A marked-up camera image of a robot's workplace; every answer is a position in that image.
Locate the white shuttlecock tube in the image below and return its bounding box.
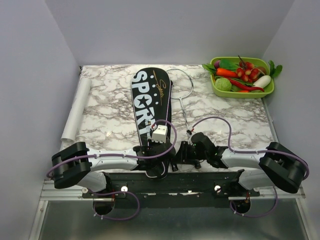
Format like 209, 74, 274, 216
61, 78, 92, 142

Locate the white toy radish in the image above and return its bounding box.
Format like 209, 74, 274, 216
253, 75, 272, 89

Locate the green toy leaf outside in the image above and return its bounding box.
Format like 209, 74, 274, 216
268, 60, 283, 78

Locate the badminton racket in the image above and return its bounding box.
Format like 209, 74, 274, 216
167, 68, 194, 142
171, 163, 178, 172

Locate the orange toy carrot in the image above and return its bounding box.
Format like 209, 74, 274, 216
216, 67, 238, 78

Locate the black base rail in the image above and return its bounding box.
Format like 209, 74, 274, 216
82, 171, 259, 209

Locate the red toy cherry bunch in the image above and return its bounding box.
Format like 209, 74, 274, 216
235, 56, 261, 83

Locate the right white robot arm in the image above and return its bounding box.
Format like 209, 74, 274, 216
173, 132, 309, 196

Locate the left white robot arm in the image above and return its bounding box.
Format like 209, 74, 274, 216
47, 141, 176, 198

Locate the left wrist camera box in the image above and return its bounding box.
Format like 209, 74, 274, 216
151, 125, 168, 143

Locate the green toy cabbage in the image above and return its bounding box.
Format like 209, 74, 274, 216
215, 77, 232, 92

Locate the purple toy onion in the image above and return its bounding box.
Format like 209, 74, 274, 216
213, 59, 221, 69

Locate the black sport racket bag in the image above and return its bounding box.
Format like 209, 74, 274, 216
131, 67, 172, 180

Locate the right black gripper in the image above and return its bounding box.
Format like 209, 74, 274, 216
170, 140, 208, 165

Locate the red toy chili pepper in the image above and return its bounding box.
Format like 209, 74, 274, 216
227, 77, 265, 92

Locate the green plastic basket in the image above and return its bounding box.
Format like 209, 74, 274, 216
209, 56, 275, 99

